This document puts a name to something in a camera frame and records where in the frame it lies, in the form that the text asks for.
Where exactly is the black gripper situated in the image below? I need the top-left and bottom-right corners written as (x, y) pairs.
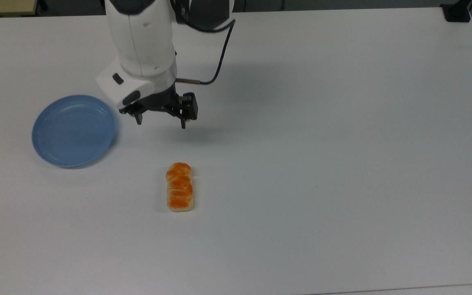
top-left (119, 81), bottom-right (198, 130)

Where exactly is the orange glazed bread loaf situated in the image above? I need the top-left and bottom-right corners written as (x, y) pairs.
top-left (166, 162), bottom-right (195, 213)

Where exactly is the blue round plate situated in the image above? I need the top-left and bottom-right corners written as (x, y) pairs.
top-left (32, 95), bottom-right (118, 168)

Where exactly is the light wooden desk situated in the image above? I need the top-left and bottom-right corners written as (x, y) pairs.
top-left (0, 0), bottom-right (40, 18)

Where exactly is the black stand clamp base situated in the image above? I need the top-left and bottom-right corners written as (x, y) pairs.
top-left (441, 0), bottom-right (472, 23)

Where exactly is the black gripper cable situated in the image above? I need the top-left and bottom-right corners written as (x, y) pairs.
top-left (176, 20), bottom-right (237, 86)

